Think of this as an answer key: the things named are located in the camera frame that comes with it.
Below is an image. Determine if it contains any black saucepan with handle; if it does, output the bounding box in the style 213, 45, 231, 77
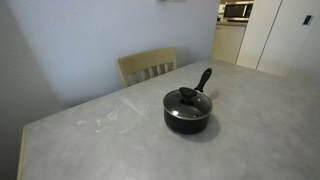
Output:
162, 67, 214, 136

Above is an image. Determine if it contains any glass lid with black knob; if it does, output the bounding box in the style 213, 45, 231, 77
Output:
163, 86, 214, 121

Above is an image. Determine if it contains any cream kitchen counter cabinet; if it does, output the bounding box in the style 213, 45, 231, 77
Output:
211, 20, 248, 65

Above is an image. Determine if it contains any wooden chair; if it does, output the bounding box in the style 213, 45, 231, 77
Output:
116, 47, 178, 89

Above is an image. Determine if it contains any silver microwave oven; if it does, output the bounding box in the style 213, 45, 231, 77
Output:
222, 0, 255, 20

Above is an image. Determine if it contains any dark wall switch panel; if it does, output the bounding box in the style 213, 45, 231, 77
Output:
302, 14, 314, 26

